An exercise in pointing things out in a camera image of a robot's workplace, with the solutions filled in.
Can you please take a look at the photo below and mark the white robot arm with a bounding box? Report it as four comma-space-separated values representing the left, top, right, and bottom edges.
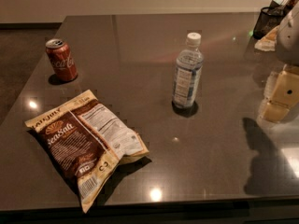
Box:
260, 6, 299, 123

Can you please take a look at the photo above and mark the clear plastic water bottle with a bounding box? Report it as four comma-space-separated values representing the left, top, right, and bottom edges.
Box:
172, 32, 204, 109

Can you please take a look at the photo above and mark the black mesh basket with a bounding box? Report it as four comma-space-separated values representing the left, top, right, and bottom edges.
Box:
253, 7, 286, 39

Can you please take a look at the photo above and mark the brown sea salt chip bag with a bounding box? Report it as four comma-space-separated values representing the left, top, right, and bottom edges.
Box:
25, 91, 149, 212

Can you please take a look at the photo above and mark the red coca-cola can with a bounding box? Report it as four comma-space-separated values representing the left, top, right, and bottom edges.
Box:
46, 38, 78, 82

